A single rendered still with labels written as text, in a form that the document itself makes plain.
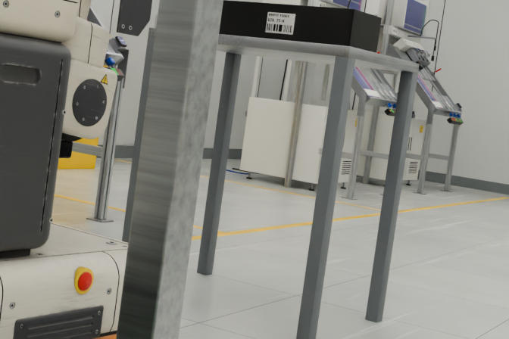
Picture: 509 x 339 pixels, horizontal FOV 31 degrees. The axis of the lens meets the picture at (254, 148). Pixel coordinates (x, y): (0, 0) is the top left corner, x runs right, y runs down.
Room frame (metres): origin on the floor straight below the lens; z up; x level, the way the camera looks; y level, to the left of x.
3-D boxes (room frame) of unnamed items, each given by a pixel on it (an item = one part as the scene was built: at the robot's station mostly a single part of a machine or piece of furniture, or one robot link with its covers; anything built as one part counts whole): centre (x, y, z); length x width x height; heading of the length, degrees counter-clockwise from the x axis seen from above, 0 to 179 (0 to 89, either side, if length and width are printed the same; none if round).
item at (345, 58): (2.83, -0.05, 0.40); 0.70 x 0.45 x 0.80; 56
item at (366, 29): (2.81, -0.03, 0.86); 0.57 x 0.17 x 0.11; 56
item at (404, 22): (8.38, -1.09, 0.95); 1.36 x 0.82 x 1.90; 61
